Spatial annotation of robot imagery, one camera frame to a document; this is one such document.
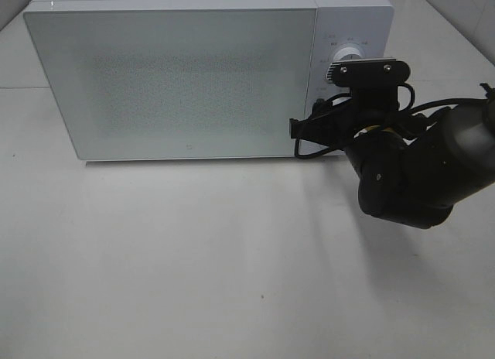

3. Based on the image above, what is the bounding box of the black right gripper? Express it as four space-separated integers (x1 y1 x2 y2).
289 58 409 149

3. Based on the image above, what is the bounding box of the white microwave door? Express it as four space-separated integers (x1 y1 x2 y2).
25 9 316 161

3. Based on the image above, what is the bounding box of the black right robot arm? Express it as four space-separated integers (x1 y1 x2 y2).
289 58 494 229

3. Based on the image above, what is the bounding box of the upper white power knob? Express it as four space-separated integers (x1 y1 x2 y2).
333 43 364 63

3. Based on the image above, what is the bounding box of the white microwave oven body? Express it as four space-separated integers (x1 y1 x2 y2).
23 0 394 119

